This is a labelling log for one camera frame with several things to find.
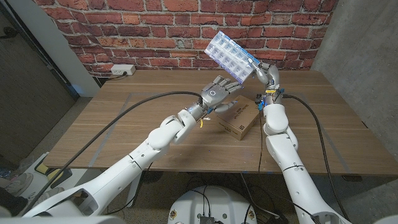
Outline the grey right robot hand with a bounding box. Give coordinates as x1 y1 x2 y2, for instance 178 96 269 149
246 58 284 105

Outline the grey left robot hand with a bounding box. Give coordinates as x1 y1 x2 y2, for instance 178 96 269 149
200 75 244 114

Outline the brown cardboard packing box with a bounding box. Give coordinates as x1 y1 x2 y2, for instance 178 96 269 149
215 94 262 142

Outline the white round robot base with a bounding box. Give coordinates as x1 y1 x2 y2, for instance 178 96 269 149
167 185 257 224

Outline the grey finned box on base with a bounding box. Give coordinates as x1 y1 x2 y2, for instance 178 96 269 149
198 214 216 224

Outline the white power strip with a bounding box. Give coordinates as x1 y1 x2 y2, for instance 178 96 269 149
110 63 137 77

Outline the red brick printed backdrop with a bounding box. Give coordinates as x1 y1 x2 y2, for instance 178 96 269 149
32 0 340 78

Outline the white table leg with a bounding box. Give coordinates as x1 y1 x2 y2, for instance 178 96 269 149
125 172 144 208

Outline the yellow and black floor pad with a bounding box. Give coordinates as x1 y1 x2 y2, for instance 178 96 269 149
34 161 73 189

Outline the grey white sneaker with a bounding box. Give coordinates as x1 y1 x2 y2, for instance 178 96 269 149
27 186 65 207
4 172 34 196

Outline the white robot chest shell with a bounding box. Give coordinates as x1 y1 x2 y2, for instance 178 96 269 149
0 215 127 224

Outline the dark trouser leg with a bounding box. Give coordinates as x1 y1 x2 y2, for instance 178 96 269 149
0 186 29 216

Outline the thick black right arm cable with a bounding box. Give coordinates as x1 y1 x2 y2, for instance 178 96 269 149
280 93 351 222

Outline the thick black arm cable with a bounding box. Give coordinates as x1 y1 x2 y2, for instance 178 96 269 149
19 90 205 216
280 93 351 222

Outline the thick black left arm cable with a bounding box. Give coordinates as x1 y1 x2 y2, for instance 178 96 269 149
19 90 205 216

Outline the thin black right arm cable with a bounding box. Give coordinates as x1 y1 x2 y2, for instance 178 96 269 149
256 111 322 224

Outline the black power strip cord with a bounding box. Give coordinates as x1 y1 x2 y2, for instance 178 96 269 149
98 72 129 88

